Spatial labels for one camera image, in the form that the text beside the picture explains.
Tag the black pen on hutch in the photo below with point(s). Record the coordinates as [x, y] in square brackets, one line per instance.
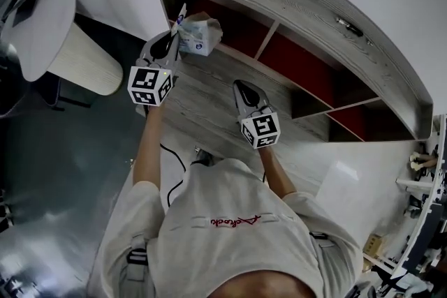
[349, 26]

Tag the white tissues pack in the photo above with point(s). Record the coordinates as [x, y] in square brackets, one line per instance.
[199, 35]

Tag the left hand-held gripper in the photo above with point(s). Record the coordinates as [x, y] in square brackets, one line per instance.
[146, 83]

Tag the person's shoe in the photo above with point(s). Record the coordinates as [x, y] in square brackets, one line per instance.
[203, 155]

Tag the large cardboard box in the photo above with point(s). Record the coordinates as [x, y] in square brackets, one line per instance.
[373, 243]

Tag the black tablet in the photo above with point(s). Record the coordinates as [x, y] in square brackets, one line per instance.
[26, 7]

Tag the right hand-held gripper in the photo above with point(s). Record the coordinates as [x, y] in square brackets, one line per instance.
[262, 129]

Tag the small cardboard box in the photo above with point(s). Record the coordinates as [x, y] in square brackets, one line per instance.
[366, 263]

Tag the person's beige shirt torso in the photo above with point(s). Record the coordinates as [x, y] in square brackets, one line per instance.
[227, 254]

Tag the person's right forearm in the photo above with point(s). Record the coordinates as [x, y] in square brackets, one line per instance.
[277, 174]

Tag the white round pedestal table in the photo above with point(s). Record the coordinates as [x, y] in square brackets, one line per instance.
[52, 10]

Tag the white curved workbench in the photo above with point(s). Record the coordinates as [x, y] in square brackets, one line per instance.
[417, 237]

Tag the person's left forearm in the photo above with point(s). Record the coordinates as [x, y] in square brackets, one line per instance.
[146, 150]

